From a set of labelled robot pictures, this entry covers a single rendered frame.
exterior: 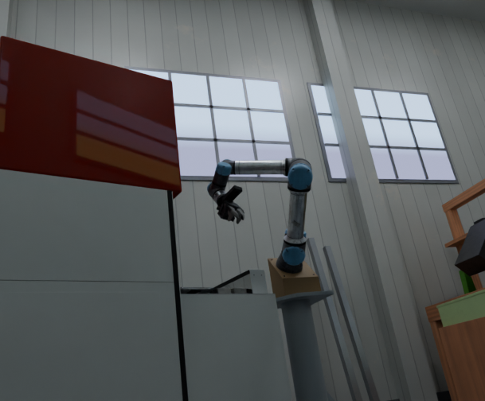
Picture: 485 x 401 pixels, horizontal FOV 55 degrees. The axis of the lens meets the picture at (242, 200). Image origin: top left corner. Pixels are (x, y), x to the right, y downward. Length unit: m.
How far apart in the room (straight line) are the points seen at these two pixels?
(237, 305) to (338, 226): 3.27
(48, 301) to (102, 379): 0.32
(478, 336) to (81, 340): 2.96
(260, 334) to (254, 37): 4.77
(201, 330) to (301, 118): 4.14
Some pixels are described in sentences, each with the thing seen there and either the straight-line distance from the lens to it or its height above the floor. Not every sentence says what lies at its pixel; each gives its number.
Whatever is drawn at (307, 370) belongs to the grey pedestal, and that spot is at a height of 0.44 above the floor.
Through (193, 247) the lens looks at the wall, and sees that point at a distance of 4.68.
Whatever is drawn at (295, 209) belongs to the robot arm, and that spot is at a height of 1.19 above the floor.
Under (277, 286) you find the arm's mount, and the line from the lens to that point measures 2.58.
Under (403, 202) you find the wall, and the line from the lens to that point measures 6.00.
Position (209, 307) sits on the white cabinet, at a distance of 2.15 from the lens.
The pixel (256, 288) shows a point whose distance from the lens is 2.39.
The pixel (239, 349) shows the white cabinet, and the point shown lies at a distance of 2.19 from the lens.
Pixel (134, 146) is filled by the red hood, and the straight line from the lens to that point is 2.04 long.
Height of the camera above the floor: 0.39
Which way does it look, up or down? 22 degrees up
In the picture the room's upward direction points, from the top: 8 degrees counter-clockwise
